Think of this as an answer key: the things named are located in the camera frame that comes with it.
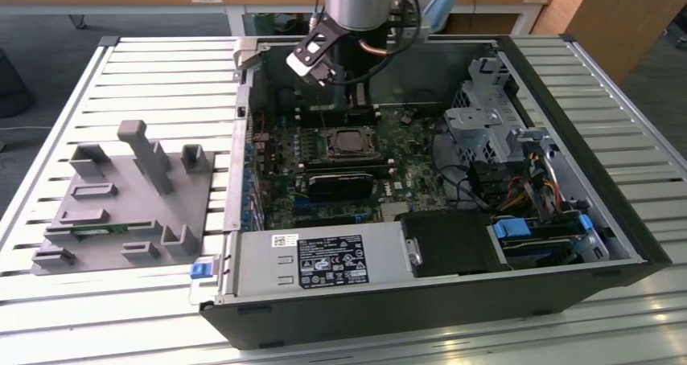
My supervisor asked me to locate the silver power supply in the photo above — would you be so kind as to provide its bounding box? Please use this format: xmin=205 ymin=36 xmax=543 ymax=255
xmin=231 ymin=221 xmax=417 ymax=304

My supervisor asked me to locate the grey parts rack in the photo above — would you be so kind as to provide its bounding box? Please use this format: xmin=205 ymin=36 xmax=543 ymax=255
xmin=30 ymin=119 xmax=217 ymax=277

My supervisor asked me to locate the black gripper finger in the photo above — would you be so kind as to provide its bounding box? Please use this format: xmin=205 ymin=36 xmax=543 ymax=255
xmin=348 ymin=84 xmax=371 ymax=109

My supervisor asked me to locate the coloured power wire bundle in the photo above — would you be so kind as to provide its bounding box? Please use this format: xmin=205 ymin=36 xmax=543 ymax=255
xmin=496 ymin=150 xmax=568 ymax=224

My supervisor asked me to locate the silver CPU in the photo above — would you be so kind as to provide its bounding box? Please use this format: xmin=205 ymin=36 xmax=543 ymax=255
xmin=332 ymin=133 xmax=367 ymax=152

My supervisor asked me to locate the silver drive cage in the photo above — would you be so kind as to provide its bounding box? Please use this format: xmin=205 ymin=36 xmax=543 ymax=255
xmin=443 ymin=53 xmax=557 ymax=171

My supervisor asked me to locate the black graphics card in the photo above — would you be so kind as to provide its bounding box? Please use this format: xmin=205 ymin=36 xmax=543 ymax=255
xmin=303 ymin=172 xmax=376 ymax=204

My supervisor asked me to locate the green RAM stick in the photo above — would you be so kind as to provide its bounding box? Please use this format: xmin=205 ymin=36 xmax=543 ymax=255
xmin=68 ymin=223 xmax=133 ymax=237

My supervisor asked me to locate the silver chipset heatsink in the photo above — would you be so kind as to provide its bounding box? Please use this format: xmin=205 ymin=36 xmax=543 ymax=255
xmin=379 ymin=203 xmax=413 ymax=223

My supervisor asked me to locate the green circuit board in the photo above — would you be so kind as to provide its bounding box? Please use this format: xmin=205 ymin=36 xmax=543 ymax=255
xmin=251 ymin=13 xmax=280 ymax=35

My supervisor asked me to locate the brown wooden cabinet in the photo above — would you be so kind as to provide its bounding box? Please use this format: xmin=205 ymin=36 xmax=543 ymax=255
xmin=563 ymin=0 xmax=687 ymax=85

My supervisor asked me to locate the black plastic shroud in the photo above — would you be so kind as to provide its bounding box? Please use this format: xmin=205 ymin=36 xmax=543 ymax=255
xmin=399 ymin=211 xmax=509 ymax=278

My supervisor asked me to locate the silver shroud latch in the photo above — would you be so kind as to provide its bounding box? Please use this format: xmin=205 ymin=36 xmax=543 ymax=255
xmin=404 ymin=238 xmax=425 ymax=266

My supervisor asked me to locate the blue disk carrier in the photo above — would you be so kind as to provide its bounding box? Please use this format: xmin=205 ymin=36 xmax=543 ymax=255
xmin=491 ymin=216 xmax=532 ymax=241

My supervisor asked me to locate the black open PC case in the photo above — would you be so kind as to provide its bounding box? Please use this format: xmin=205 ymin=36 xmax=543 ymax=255
xmin=187 ymin=34 xmax=673 ymax=351

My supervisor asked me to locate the black disk drive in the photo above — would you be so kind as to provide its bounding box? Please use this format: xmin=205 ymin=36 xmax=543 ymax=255
xmin=501 ymin=219 xmax=584 ymax=269

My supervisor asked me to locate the green motherboard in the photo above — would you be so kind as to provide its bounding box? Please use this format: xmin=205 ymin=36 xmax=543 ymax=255
xmin=249 ymin=107 xmax=449 ymax=229

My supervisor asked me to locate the black cable bundle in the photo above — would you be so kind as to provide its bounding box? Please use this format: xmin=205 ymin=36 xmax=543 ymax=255
xmin=437 ymin=162 xmax=511 ymax=215

